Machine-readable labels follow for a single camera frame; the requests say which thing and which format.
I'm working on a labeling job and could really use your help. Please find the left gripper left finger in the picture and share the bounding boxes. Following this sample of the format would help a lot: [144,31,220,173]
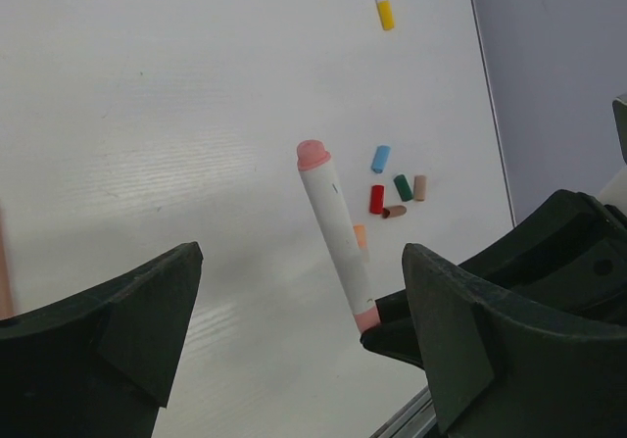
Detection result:
[1,242,203,438]

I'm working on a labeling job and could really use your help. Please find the green pen cap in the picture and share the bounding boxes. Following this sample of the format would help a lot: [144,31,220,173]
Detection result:
[393,173,413,202]

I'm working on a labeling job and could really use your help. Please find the orange highlighter cap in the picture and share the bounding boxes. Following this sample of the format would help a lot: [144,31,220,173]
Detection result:
[354,224,369,263]

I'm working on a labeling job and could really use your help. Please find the red pen cap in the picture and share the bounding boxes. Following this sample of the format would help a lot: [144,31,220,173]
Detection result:
[369,184,385,215]

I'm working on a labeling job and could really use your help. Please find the peach pen cap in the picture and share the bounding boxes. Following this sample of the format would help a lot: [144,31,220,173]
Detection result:
[413,175,427,202]

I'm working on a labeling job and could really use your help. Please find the orange highlighter pen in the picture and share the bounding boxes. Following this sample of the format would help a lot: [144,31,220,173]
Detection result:
[0,228,14,319]

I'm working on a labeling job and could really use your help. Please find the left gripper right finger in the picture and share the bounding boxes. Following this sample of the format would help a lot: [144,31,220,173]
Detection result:
[402,244,626,437]

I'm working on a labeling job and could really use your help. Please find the aluminium rail frame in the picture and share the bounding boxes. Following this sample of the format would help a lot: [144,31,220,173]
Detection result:
[370,386,437,438]

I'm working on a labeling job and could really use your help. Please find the pink capped marker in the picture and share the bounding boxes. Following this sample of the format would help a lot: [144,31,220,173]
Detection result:
[297,140,381,333]

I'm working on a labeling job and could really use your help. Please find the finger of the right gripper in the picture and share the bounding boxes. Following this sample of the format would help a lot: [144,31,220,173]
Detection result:
[361,190,626,365]

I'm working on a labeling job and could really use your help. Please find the blue pen cap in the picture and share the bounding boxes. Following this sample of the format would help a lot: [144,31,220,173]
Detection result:
[370,145,391,174]

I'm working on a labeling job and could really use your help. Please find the brown pen cap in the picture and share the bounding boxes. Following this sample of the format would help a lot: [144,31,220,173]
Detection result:
[381,205,407,219]

